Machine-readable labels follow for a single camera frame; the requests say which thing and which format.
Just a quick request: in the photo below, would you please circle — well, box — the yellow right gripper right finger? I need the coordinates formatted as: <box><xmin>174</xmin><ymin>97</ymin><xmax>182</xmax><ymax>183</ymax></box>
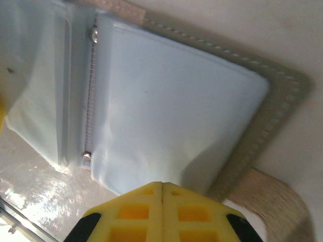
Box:
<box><xmin>161</xmin><ymin>183</ymin><xmax>263</xmax><ymax>242</ymax></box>

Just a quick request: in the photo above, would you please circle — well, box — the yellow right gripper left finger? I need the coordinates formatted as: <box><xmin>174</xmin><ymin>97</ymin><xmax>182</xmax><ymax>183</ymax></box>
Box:
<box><xmin>64</xmin><ymin>181</ymin><xmax>163</xmax><ymax>242</ymax></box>

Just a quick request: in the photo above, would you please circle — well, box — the grey card holder wallet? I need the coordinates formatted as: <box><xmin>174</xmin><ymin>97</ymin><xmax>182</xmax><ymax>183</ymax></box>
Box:
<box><xmin>0</xmin><ymin>0</ymin><xmax>315</xmax><ymax>242</ymax></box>

